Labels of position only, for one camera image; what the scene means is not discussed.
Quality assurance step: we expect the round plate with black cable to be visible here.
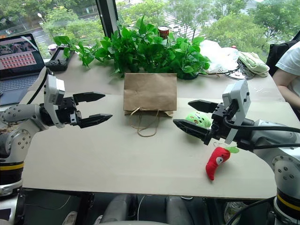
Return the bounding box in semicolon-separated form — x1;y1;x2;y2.
219;62;254;81

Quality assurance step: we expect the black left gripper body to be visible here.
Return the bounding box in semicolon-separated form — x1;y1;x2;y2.
58;96;83;126

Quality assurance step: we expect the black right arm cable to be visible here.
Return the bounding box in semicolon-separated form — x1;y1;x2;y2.
223;115;300;151

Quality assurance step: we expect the black window frame post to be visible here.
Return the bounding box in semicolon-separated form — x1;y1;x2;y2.
95;0;119;38

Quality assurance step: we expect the light green cloth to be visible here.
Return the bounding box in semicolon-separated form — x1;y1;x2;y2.
237;51;270;77

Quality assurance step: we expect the brown paper bag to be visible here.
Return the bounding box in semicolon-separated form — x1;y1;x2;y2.
123;72;178;138

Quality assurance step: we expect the green leafy potted plant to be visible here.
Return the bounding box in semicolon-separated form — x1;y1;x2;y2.
53;15;212;81

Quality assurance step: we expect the green plush toy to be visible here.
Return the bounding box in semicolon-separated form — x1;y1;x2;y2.
185;112;213;129

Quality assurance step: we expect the person in white shirt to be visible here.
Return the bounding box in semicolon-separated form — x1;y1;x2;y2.
272;40;300;113

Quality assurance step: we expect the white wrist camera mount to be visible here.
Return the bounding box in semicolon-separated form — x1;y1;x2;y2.
43;74;66;128
222;79;252;144

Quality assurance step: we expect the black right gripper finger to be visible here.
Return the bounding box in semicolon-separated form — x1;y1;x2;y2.
172;119;212;142
187;99;220;113

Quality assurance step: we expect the red tin can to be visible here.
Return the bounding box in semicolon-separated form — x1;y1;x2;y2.
157;25;170;39

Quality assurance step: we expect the black handheld controller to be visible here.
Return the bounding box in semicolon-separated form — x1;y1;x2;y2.
45;46;75;72

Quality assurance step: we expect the black backpack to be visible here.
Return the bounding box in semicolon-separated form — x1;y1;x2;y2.
266;39;300;76

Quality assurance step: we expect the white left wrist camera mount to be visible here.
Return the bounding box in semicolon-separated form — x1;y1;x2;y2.
43;74;66;128

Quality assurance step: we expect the red item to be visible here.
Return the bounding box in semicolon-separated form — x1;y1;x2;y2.
205;146;240;181

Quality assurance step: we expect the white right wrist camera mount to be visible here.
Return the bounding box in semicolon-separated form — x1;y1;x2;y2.
222;79;252;144

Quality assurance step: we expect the grey rounded shape under table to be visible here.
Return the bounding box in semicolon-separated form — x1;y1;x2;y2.
165;195;195;225
100;194;139;225

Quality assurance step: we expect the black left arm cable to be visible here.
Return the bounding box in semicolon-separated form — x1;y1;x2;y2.
26;67;53;105

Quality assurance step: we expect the white plastic bag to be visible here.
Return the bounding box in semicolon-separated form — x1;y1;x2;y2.
200;39;240;74

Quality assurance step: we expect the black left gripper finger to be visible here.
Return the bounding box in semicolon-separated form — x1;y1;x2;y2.
73;92;106;105
78;113;113;129

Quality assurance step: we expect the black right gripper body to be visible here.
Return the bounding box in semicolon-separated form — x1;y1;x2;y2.
203;102;235;146

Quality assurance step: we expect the open laptop computer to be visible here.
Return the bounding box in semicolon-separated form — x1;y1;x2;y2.
0;33;46;106

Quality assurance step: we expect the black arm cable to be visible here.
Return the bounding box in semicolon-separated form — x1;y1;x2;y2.
26;67;53;105
223;115;300;151

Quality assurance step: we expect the white purple paper cup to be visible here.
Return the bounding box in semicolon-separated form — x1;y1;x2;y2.
47;44;58;57

